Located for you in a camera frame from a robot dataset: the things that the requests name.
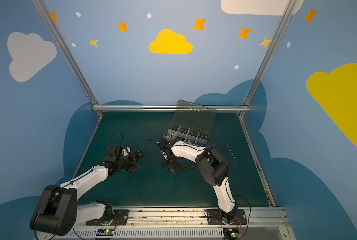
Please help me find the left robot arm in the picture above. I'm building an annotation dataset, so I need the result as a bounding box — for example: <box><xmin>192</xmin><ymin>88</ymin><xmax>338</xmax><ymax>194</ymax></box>
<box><xmin>29</xmin><ymin>146</ymin><xmax>147</xmax><ymax>236</ymax></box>

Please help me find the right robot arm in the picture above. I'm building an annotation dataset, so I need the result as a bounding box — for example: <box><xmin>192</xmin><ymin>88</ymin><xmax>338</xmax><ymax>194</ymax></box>
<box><xmin>157</xmin><ymin>139</ymin><xmax>238</xmax><ymax>224</ymax></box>

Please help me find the clear plastic organizer box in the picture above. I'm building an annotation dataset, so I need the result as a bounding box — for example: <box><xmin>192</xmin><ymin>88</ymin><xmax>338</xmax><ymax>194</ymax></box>
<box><xmin>164</xmin><ymin>100</ymin><xmax>217</xmax><ymax>147</ymax></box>

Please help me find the left circuit board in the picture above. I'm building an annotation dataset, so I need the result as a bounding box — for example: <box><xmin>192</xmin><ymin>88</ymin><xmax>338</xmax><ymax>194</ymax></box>
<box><xmin>96</xmin><ymin>228</ymin><xmax>116</xmax><ymax>237</ymax></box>

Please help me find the circuit board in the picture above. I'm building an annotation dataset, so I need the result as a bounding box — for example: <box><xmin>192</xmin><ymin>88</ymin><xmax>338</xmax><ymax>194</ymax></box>
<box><xmin>96</xmin><ymin>228</ymin><xmax>116</xmax><ymax>237</ymax></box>
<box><xmin>223</xmin><ymin>228</ymin><xmax>242</xmax><ymax>240</ymax></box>

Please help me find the right circuit board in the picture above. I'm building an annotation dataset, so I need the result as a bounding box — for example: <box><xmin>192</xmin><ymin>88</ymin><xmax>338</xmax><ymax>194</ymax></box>
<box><xmin>223</xmin><ymin>228</ymin><xmax>242</xmax><ymax>240</ymax></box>

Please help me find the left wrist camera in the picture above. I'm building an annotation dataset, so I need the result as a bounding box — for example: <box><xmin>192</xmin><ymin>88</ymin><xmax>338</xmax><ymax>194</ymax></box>
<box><xmin>104</xmin><ymin>145</ymin><xmax>130</xmax><ymax>163</ymax></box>

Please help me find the rear aluminium frame bar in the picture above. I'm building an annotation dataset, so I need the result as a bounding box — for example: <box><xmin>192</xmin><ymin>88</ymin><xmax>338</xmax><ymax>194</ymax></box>
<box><xmin>92</xmin><ymin>105</ymin><xmax>250</xmax><ymax>112</ymax></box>

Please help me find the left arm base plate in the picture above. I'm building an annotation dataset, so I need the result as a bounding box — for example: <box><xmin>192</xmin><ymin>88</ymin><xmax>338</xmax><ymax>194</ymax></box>
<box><xmin>85</xmin><ymin>209</ymin><xmax>129</xmax><ymax>226</ymax></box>

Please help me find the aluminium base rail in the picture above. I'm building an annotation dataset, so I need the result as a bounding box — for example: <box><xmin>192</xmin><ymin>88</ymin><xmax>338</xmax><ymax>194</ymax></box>
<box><xmin>36</xmin><ymin>207</ymin><xmax>296</xmax><ymax>240</ymax></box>

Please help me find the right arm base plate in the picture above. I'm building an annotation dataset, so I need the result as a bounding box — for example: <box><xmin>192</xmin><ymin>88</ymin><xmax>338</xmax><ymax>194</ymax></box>
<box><xmin>205</xmin><ymin>209</ymin><xmax>248</xmax><ymax>225</ymax></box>

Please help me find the left aluminium frame post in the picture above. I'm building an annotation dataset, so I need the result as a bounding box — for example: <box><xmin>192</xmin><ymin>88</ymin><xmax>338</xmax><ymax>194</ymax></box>
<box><xmin>31</xmin><ymin>0</ymin><xmax>99</xmax><ymax>107</ymax></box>

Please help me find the aluminium frame post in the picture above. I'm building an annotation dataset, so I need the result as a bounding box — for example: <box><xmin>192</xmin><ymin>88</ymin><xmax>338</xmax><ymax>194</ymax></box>
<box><xmin>31</xmin><ymin>0</ymin><xmax>99</xmax><ymax>107</ymax></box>
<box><xmin>239</xmin><ymin>0</ymin><xmax>299</xmax><ymax>120</ymax></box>

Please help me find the right aluminium frame post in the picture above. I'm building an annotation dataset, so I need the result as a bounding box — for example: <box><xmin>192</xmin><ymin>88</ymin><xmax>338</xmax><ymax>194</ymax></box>
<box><xmin>239</xmin><ymin>0</ymin><xmax>299</xmax><ymax>120</ymax></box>

